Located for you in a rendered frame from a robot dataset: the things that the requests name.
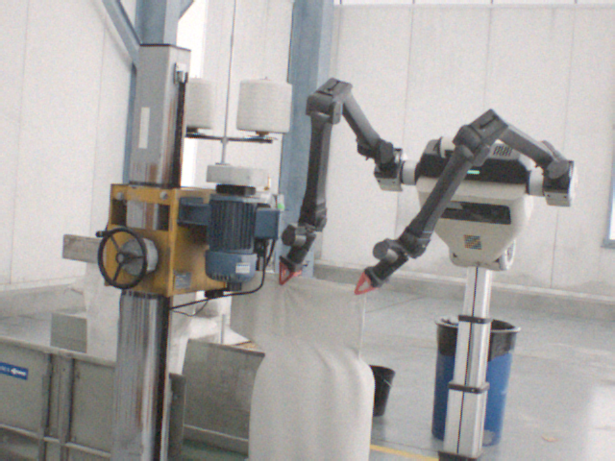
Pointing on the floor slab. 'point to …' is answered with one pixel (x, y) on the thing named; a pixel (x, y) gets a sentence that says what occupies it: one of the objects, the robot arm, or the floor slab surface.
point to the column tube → (142, 394)
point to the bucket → (382, 376)
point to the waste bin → (501, 348)
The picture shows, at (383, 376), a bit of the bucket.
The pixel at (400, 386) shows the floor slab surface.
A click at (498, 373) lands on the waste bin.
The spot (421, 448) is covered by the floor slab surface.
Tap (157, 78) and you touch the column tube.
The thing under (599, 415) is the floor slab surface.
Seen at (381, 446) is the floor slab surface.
